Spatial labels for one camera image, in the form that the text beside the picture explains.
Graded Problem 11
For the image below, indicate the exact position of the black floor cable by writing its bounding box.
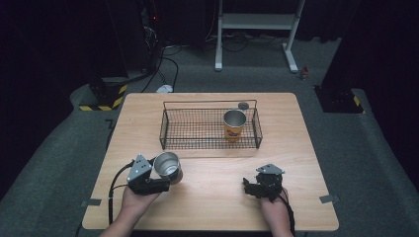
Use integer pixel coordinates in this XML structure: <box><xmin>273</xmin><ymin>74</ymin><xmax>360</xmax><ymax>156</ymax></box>
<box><xmin>140</xmin><ymin>45</ymin><xmax>183</xmax><ymax>94</ymax></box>

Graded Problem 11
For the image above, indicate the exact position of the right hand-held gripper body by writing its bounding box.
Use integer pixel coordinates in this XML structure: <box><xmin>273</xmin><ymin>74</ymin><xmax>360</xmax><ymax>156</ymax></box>
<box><xmin>255</xmin><ymin>163</ymin><xmax>287</xmax><ymax>203</ymax></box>

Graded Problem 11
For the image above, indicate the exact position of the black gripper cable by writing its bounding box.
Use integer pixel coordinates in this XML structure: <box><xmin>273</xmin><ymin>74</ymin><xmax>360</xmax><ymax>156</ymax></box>
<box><xmin>277</xmin><ymin>191</ymin><xmax>296</xmax><ymax>237</ymax></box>
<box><xmin>107</xmin><ymin>160</ymin><xmax>135</xmax><ymax>226</ymax></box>

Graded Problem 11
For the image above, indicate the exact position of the tangle of black cables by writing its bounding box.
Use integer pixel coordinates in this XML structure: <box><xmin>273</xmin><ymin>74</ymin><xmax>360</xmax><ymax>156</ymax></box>
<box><xmin>205</xmin><ymin>30</ymin><xmax>289</xmax><ymax>54</ymax></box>

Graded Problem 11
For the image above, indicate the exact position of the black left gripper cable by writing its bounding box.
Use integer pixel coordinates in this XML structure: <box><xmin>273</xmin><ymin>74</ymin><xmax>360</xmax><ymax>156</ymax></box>
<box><xmin>107</xmin><ymin>160</ymin><xmax>135</xmax><ymax>226</ymax></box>

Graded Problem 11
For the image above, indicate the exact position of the person's left hand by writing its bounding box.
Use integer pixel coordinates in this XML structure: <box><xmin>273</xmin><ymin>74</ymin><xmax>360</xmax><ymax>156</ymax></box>
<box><xmin>120</xmin><ymin>187</ymin><xmax>162</xmax><ymax>222</ymax></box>

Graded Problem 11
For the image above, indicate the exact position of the black column base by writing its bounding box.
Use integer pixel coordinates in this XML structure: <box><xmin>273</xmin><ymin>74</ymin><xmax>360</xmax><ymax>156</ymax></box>
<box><xmin>313</xmin><ymin>84</ymin><xmax>367</xmax><ymax>115</ymax></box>

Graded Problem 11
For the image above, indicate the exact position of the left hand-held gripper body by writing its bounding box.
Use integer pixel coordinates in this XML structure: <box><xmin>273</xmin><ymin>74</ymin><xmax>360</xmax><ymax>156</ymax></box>
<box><xmin>126</xmin><ymin>153</ymin><xmax>171</xmax><ymax>197</ymax></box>

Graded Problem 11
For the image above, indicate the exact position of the white metal stand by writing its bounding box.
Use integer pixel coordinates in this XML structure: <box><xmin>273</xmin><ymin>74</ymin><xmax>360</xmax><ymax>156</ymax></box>
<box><xmin>213</xmin><ymin>0</ymin><xmax>306</xmax><ymax>74</ymax></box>

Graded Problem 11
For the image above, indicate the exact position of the orange paper cup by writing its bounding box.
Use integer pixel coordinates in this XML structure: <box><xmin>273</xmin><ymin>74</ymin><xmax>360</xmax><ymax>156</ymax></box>
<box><xmin>222</xmin><ymin>109</ymin><xmax>248</xmax><ymax>143</ymax></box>

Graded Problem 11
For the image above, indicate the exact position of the black yellow striped base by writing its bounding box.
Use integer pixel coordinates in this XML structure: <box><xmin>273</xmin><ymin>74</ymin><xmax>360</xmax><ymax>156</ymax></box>
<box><xmin>78</xmin><ymin>76</ymin><xmax>128</xmax><ymax>113</ymax></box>

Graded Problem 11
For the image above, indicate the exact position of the black wire basket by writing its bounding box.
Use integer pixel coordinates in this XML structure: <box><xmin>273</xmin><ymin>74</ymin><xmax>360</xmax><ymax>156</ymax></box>
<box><xmin>159</xmin><ymin>99</ymin><xmax>264</xmax><ymax>151</ymax></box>

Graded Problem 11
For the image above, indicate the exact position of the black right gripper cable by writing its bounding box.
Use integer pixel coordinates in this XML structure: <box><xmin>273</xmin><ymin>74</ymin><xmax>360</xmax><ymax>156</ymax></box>
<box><xmin>277</xmin><ymin>191</ymin><xmax>296</xmax><ymax>237</ymax></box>

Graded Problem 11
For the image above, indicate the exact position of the black equipment rack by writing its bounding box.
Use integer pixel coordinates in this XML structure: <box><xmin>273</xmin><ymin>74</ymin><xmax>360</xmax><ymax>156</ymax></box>
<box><xmin>137</xmin><ymin>0</ymin><xmax>166</xmax><ymax>75</ymax></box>

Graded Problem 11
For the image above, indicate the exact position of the silver metal cup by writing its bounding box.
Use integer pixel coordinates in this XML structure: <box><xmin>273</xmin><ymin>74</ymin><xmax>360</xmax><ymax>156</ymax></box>
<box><xmin>152</xmin><ymin>151</ymin><xmax>184</xmax><ymax>186</ymax></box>

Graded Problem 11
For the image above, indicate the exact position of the gray tape piece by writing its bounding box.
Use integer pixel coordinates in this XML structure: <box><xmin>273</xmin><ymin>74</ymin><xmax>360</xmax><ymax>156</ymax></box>
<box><xmin>80</xmin><ymin>197</ymin><xmax>103</xmax><ymax>208</ymax></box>
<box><xmin>318</xmin><ymin>194</ymin><xmax>342</xmax><ymax>204</ymax></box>

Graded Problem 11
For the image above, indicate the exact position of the person's right hand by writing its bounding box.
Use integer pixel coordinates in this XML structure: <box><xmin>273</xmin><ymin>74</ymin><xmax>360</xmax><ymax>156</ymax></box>
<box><xmin>258</xmin><ymin>188</ymin><xmax>292</xmax><ymax>227</ymax></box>

